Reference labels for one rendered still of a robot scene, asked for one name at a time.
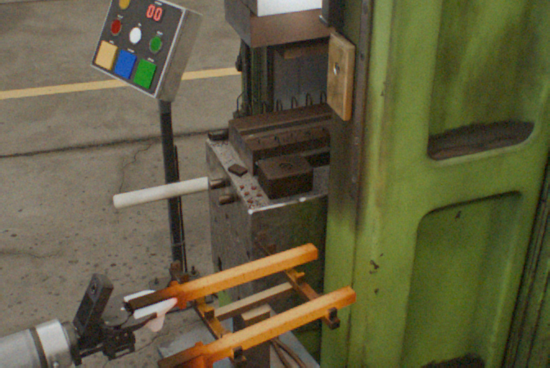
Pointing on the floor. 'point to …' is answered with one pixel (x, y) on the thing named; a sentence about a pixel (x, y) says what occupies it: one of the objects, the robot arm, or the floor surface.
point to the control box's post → (170, 177)
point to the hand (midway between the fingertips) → (168, 296)
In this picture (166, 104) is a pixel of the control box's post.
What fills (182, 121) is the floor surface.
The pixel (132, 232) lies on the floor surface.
